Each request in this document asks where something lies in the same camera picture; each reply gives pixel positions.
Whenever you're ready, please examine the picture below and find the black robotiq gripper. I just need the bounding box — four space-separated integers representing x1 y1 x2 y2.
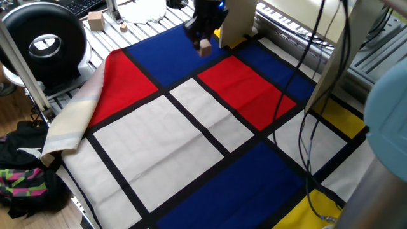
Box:
183 0 229 50

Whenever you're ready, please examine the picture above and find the cream wooden shelf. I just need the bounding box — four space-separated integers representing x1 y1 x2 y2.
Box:
219 0 387 113

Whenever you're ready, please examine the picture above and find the black round foot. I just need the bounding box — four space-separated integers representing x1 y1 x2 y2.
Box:
165 0 189 10

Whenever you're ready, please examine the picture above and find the white crumpled cloth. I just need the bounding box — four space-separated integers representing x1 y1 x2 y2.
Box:
117 0 168 25

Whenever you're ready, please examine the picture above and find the large wooden block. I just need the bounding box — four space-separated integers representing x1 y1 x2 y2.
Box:
87 11 106 32

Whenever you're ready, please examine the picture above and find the colour block tablecloth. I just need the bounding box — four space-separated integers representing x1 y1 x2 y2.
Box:
40 17 378 229

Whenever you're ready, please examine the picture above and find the black keyboard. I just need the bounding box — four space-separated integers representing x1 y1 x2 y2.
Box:
55 0 107 18

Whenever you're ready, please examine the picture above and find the grey shoe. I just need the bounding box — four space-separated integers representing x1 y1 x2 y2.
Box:
0 81 17 97

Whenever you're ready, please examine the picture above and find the black backpack pink green pattern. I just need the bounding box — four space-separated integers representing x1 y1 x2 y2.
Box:
0 120 72 220

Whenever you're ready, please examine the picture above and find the grey aluminium rail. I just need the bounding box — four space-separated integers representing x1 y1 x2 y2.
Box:
254 1 335 74

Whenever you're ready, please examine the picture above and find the aluminium post with bracket foot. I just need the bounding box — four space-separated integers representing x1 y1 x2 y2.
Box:
106 0 125 25

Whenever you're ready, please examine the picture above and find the black round ring device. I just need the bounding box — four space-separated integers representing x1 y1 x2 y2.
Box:
0 1 96 96

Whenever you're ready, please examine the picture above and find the aluminium frame post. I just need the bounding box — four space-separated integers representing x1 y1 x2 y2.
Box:
0 18 55 123

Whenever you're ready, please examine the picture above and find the black cable with silver connector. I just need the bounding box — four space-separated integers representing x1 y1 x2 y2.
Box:
297 0 352 223

